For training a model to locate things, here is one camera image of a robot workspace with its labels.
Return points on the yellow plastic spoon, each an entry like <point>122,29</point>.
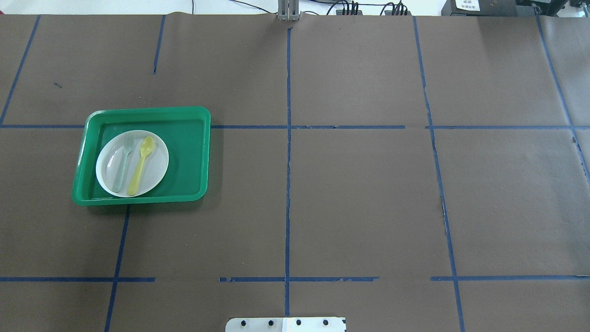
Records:
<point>147,147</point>

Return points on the green plastic tray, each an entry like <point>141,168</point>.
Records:
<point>184,130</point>

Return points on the white round plate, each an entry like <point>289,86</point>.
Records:
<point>109,158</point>

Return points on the clear plastic fork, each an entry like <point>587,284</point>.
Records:
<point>125,150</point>

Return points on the aluminium frame post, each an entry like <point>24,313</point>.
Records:
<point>288,10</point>

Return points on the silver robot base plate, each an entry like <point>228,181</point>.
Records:
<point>287,324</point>

